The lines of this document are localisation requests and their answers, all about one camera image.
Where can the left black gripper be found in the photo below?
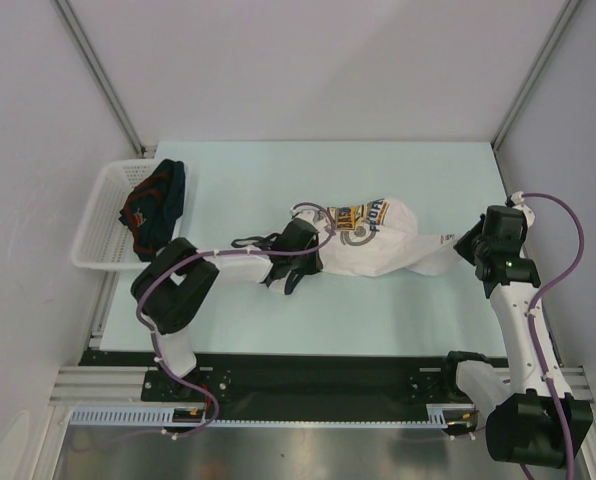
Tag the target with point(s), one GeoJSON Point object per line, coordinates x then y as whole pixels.
{"type": "Point", "coordinates": [314, 266]}

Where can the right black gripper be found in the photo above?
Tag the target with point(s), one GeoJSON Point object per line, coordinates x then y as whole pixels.
{"type": "Point", "coordinates": [463, 245]}

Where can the white tank top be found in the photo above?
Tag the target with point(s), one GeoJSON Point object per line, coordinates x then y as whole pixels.
{"type": "Point", "coordinates": [378, 238]}

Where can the navy tank top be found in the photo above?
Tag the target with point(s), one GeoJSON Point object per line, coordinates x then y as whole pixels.
{"type": "Point", "coordinates": [153, 207]}

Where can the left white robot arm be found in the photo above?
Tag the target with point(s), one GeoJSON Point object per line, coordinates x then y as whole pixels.
{"type": "Point", "coordinates": [170, 291]}

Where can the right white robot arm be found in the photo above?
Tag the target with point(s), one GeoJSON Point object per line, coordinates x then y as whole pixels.
{"type": "Point", "coordinates": [533, 418]}

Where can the white plastic basket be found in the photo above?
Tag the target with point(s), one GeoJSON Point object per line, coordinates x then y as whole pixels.
{"type": "Point", "coordinates": [102, 242]}

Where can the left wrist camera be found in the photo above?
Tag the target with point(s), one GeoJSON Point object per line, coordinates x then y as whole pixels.
{"type": "Point", "coordinates": [310, 215]}

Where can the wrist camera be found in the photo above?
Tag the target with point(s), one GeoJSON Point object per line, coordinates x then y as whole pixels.
{"type": "Point", "coordinates": [517, 201]}
{"type": "Point", "coordinates": [310, 215]}

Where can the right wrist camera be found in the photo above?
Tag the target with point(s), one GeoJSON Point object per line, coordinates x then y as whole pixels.
{"type": "Point", "coordinates": [517, 201]}

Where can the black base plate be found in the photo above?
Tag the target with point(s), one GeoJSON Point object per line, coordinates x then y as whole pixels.
{"type": "Point", "coordinates": [312, 388]}

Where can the right cable duct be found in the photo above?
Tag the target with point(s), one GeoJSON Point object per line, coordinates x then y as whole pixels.
{"type": "Point", "coordinates": [455, 414]}

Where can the cable duct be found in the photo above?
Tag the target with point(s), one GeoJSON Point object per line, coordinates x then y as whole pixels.
{"type": "Point", "coordinates": [137, 416]}
{"type": "Point", "coordinates": [455, 414]}

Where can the left cable duct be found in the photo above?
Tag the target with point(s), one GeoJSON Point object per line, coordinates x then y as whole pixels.
{"type": "Point", "coordinates": [137, 416]}

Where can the right aluminium frame post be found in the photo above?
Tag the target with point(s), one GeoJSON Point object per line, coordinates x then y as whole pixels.
{"type": "Point", "coordinates": [539, 66]}

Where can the aluminium frame post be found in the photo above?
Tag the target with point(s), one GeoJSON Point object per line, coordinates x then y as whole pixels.
{"type": "Point", "coordinates": [84, 46]}
{"type": "Point", "coordinates": [539, 66]}

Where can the left aluminium frame post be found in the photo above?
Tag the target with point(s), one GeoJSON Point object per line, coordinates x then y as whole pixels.
{"type": "Point", "coordinates": [84, 46]}

